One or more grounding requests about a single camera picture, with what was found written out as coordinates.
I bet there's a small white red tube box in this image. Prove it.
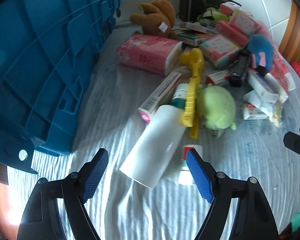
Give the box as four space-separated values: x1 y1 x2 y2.
178 144 204 186

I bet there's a white blue patterned tablecloth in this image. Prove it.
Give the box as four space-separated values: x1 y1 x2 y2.
7 27 300 239

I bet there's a black remote control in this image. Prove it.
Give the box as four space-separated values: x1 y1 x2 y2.
228 49 251 88

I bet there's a blue and pink pig plush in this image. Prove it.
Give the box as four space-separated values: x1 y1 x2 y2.
247 34 274 77

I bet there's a light green plush toy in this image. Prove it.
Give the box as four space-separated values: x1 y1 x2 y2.
197 84 237 131

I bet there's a pink green tissue pack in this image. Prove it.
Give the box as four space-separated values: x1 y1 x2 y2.
199 34 240 69

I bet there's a white cylindrical bottle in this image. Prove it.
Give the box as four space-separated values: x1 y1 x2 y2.
120 105 186 189

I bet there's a yellow plastic clip tool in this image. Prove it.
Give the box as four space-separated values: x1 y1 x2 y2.
179 48 204 140

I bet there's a pink long cardboard box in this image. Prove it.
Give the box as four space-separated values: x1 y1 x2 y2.
138 72 182 123

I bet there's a green frog plush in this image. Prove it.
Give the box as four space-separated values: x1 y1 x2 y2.
197 7 231 27

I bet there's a black gift bag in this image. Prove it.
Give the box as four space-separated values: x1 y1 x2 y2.
179 0 240 22

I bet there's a blue plastic storage crate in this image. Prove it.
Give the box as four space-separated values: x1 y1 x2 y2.
0 0 121 173

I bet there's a brown teddy bear plush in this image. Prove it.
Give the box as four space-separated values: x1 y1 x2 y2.
129 0 177 39

